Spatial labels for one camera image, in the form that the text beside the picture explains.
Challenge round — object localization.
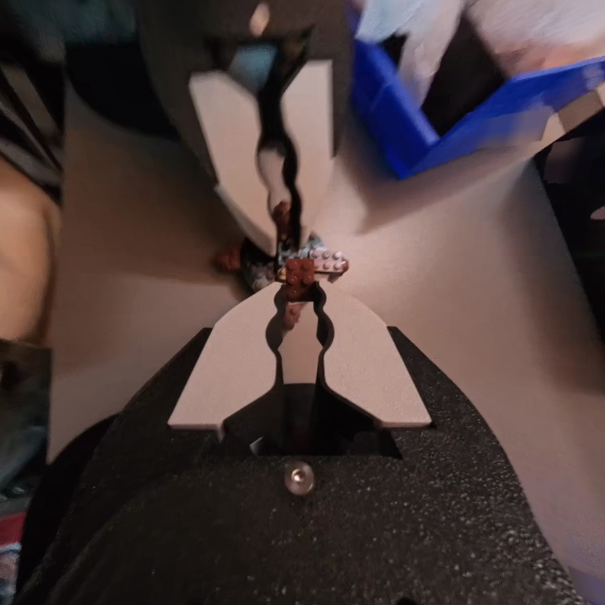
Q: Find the blue bin with lego pieces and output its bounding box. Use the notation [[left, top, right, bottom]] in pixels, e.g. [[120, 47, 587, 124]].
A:
[[347, 38, 605, 180]]

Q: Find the person's beige shirt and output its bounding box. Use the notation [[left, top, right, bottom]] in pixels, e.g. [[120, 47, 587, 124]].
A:
[[0, 156, 61, 342]]

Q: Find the round brown orange lego build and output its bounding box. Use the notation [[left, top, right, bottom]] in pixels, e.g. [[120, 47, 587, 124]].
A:
[[215, 201, 350, 331]]

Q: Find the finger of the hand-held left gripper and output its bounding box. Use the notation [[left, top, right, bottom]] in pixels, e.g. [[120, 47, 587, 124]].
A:
[[283, 60, 335, 247], [188, 70, 279, 257]]

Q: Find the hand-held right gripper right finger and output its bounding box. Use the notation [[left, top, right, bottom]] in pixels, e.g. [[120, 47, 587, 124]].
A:
[[312, 282, 433, 428]]

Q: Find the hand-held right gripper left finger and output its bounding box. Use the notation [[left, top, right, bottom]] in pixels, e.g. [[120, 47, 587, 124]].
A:
[[168, 284, 284, 442]]

